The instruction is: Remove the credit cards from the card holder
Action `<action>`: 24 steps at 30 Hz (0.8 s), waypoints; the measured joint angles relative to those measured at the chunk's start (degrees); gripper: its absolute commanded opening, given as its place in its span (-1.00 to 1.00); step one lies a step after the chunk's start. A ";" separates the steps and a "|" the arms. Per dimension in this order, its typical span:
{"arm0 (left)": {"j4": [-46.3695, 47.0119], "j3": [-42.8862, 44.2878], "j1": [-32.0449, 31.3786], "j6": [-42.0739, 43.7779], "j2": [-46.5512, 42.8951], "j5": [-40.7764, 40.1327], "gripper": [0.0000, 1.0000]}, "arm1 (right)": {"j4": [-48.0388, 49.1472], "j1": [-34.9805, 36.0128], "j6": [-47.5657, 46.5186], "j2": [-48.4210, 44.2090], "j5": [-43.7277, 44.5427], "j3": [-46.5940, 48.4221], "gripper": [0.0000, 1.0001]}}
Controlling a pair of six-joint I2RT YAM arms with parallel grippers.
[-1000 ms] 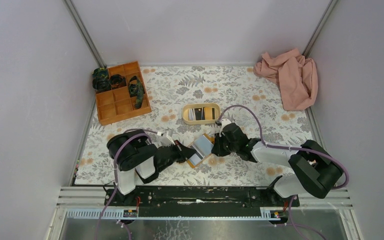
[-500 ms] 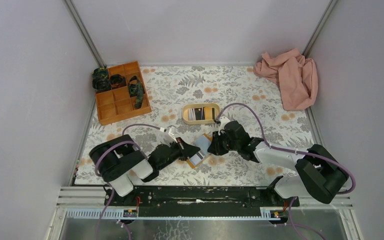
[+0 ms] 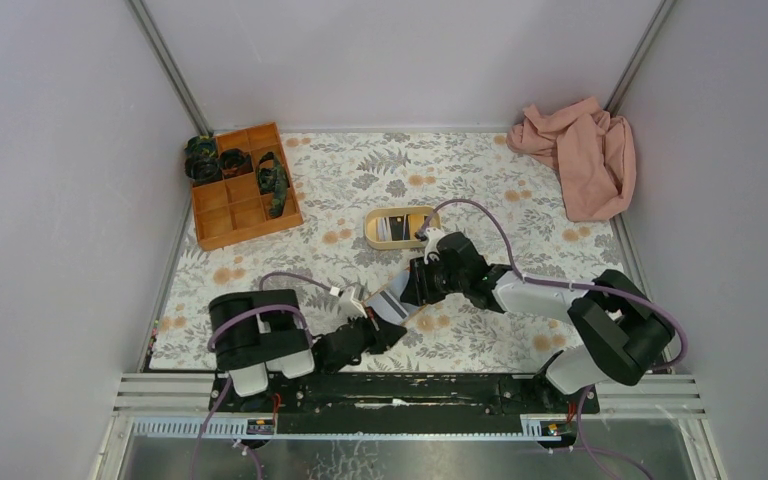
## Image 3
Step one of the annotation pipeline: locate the grey card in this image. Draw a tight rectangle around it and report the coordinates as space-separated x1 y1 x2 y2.
366 290 409 325

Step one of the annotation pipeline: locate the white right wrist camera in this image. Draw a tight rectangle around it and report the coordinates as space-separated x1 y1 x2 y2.
415 226 447 264

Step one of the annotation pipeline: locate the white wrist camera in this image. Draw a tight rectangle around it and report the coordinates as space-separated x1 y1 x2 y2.
329 284 367 320
415 226 447 264

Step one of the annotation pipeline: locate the dark camouflage rolled strap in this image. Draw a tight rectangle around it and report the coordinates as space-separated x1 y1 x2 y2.
183 135 224 186

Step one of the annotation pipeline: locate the orange card with black stripe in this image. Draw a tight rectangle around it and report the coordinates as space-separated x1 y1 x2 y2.
406 213 427 240

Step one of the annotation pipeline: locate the floral patterned table mat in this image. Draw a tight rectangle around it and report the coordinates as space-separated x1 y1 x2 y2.
149 133 623 370

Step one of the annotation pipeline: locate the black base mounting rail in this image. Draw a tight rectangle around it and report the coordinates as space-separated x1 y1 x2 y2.
208 373 600 435

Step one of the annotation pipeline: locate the beige oval plastic tray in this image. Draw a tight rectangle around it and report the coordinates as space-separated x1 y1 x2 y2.
363 206 433 250

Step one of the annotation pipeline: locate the white card in tray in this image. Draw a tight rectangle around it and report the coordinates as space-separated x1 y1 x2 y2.
376 217 392 242

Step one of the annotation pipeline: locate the orange compartment organizer tray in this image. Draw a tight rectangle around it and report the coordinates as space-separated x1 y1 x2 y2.
186 122 303 251

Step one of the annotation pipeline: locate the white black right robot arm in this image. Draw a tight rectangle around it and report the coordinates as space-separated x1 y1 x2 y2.
400 232 679 395

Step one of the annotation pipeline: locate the dark rolled strap in tray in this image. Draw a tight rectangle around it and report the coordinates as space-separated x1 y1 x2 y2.
218 148 254 179

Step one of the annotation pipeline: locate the yellow leather card holder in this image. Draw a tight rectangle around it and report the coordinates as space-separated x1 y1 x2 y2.
363 269 429 326

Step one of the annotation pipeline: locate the pink crumpled cloth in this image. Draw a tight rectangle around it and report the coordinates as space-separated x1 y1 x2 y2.
506 97 637 222

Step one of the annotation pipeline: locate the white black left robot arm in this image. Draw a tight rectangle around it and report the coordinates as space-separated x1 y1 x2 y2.
208 286 419 398

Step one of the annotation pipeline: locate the dark camouflage strap in tray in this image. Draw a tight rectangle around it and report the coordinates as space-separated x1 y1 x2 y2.
255 151 291 220

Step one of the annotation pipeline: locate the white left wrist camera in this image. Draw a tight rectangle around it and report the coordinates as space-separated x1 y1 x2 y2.
329 284 367 320

